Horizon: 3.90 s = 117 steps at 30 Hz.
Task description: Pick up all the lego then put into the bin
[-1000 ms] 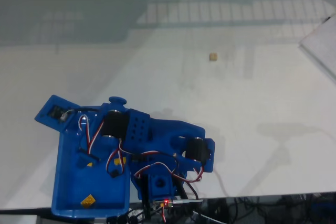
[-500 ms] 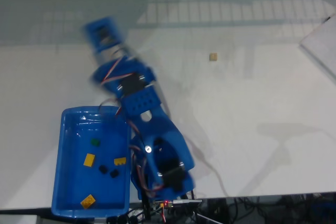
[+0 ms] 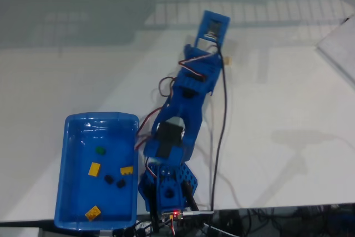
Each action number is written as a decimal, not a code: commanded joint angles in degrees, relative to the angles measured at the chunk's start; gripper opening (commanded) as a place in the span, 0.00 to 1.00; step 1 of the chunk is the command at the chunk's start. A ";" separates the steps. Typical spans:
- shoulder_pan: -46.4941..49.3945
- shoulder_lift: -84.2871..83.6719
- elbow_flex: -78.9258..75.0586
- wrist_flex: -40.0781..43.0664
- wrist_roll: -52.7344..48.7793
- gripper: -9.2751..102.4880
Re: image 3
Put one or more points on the tan lego brick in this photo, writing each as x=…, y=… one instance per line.
x=228, y=61

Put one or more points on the narrow yellow lego brick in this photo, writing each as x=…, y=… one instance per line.
x=126, y=170

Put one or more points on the black lego brick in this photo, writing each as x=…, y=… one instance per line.
x=109, y=178
x=121, y=183

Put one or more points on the green lego brick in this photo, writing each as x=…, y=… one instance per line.
x=100, y=150

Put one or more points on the blue plastic bin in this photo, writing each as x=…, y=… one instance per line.
x=75, y=192

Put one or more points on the white panel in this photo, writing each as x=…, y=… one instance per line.
x=341, y=45

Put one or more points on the small controller circuit board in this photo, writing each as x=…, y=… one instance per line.
x=177, y=214

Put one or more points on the blue camera mount frame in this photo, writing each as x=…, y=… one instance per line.
x=203, y=23

